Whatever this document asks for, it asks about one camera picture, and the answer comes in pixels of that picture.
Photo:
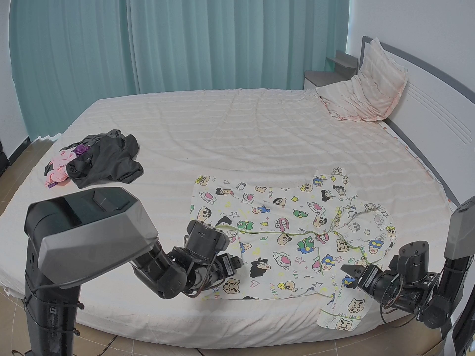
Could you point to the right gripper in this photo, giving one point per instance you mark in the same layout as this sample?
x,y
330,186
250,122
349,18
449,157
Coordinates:
x,y
376,282

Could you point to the cream striped pillow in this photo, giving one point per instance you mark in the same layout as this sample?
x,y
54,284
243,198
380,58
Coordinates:
x,y
363,87

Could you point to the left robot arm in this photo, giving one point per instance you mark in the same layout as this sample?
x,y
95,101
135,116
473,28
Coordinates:
x,y
92,228

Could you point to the white printed pyjama top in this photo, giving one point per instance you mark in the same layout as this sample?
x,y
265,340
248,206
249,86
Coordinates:
x,y
282,236

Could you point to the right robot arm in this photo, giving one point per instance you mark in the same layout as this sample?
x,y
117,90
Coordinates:
x,y
413,261

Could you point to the pile of clothes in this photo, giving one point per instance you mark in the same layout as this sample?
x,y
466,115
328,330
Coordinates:
x,y
107,161

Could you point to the blue-green curtain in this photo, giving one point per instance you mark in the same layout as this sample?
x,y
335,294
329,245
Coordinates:
x,y
241,32
74,50

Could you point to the bed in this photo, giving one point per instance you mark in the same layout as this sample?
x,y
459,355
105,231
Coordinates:
x,y
241,132

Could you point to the grey white bedside table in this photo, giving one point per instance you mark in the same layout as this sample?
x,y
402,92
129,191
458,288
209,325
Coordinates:
x,y
326,76

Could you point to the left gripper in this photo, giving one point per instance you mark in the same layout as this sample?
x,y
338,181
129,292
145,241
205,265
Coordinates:
x,y
227,266

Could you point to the black chest of drawers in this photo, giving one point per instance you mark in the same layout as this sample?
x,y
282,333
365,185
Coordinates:
x,y
2,158

